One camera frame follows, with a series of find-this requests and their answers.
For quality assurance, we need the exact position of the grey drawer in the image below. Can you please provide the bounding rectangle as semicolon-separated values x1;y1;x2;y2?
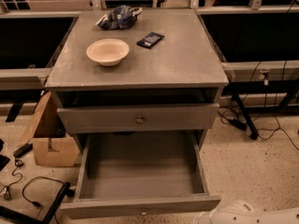
62;131;221;219
57;104;219;134

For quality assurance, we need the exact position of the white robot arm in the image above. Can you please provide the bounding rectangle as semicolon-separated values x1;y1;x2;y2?
191;200;299;224

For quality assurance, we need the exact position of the grey wooden drawer cabinet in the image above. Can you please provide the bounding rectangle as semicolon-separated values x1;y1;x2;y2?
46;9;228;144

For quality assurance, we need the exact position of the grey top drawer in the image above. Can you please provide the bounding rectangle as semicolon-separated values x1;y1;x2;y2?
57;104;219;134

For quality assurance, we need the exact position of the dark blue snack packet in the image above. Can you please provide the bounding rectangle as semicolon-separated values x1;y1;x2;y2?
136;32;164;49

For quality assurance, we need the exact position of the white ceramic bowl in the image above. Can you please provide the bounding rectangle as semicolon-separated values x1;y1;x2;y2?
86;38;130;66

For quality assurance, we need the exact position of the blue white chip bag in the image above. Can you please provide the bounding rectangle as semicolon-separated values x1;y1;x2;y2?
95;5;142;30

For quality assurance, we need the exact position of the black table leg right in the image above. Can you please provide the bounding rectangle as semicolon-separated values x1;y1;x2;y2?
232;92;259;140

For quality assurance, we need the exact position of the brown cardboard box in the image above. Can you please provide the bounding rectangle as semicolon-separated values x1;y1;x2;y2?
17;91;80;167

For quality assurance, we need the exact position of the black stapler on floor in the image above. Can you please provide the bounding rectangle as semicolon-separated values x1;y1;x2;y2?
13;143;33;158

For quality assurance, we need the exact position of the black floor stand leg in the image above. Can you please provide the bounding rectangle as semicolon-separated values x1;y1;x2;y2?
0;181;76;224

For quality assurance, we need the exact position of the black power adapter cable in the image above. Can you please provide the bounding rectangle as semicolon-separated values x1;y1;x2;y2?
217;105;299;151

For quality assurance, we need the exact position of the black cable on floor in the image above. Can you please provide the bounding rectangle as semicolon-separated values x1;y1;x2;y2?
21;175;65;209

